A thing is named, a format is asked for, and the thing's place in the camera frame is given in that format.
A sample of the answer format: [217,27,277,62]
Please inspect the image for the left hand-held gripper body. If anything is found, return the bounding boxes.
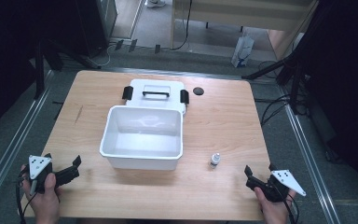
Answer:
[27,154,82,194]

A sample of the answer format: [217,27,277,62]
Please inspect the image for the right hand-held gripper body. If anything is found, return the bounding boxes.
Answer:
[245,169,308,203]

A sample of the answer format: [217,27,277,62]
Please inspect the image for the person's right hand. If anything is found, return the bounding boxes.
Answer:
[254,187,298,224]

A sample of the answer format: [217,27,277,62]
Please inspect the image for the person's left hand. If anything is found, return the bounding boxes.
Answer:
[21,164,62,224]

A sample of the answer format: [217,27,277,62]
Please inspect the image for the small clear bottle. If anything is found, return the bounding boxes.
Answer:
[209,152,222,169]

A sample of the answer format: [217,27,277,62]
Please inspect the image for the white plastic storage box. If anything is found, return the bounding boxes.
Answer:
[99,105,185,172]

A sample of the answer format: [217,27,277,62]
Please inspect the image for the black metal stand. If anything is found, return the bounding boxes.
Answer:
[241,51,310,116]
[33,39,103,101]

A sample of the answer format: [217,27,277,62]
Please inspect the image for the black curtain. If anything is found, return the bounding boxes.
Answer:
[0,0,87,141]
[287,0,358,200]

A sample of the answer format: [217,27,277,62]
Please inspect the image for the white paper bag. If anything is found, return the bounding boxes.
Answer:
[230,35,255,69]

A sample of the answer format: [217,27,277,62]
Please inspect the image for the black cabinet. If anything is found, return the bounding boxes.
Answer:
[74,0,119,59]

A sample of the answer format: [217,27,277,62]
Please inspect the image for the light wooden bench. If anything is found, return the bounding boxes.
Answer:
[170,0,321,61]

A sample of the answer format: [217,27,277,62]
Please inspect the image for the white shoe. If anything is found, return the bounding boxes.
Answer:
[145,0,167,9]

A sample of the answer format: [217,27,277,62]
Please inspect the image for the metal floor rail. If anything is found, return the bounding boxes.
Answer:
[0,69,56,217]
[279,86,343,224]

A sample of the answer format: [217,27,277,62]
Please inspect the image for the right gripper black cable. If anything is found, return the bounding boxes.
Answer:
[273,184,301,224]

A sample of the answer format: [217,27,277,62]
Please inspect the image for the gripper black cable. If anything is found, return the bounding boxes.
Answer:
[15,174,39,224]
[273,184,301,224]

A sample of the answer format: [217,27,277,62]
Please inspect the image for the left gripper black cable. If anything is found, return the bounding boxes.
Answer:
[15,174,39,224]

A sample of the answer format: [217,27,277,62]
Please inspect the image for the black floor cables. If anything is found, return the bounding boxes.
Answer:
[254,60,310,127]

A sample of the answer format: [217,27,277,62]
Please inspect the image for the white floor cable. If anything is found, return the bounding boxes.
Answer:
[86,42,117,68]

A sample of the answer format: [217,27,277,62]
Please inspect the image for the white lid with black handle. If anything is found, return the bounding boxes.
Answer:
[121,78,190,115]

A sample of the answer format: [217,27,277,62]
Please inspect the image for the black hanging cable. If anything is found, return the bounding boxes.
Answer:
[170,0,194,51]

